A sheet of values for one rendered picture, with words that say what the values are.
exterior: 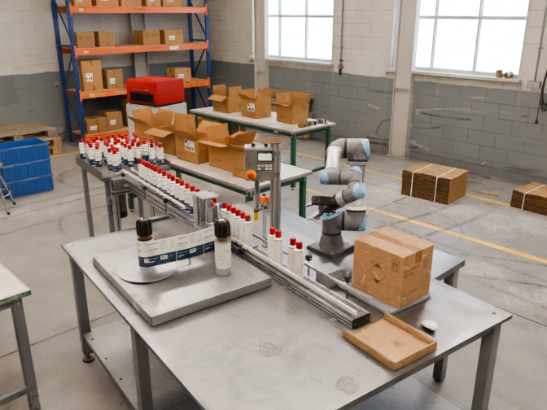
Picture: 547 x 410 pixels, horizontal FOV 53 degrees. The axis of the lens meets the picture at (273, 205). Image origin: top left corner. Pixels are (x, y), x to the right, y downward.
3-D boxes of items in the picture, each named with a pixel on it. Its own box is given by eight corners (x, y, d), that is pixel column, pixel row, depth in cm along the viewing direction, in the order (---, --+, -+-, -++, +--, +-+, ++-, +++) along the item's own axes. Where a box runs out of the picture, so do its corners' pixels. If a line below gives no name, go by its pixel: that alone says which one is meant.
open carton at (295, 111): (267, 121, 734) (267, 93, 722) (291, 118, 761) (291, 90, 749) (288, 126, 705) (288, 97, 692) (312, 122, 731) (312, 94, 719)
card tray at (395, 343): (343, 337, 241) (343, 329, 239) (384, 318, 255) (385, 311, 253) (394, 371, 218) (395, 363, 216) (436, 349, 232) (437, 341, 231)
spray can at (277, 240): (271, 264, 297) (271, 230, 290) (278, 263, 300) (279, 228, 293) (277, 268, 293) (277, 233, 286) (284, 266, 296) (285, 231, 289)
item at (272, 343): (61, 246, 337) (60, 244, 336) (261, 200, 420) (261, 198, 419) (247, 462, 176) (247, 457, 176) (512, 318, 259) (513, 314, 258)
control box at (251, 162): (245, 176, 315) (244, 144, 308) (274, 176, 315) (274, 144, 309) (244, 181, 305) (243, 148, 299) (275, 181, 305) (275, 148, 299)
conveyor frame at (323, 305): (184, 221, 372) (184, 215, 371) (199, 218, 378) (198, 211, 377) (352, 329, 246) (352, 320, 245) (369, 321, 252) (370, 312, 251)
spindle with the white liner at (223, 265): (212, 271, 290) (209, 218, 280) (226, 266, 295) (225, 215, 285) (220, 276, 284) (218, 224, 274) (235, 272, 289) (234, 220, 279)
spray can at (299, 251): (291, 276, 284) (291, 241, 277) (299, 274, 287) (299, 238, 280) (297, 281, 280) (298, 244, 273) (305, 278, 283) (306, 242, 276)
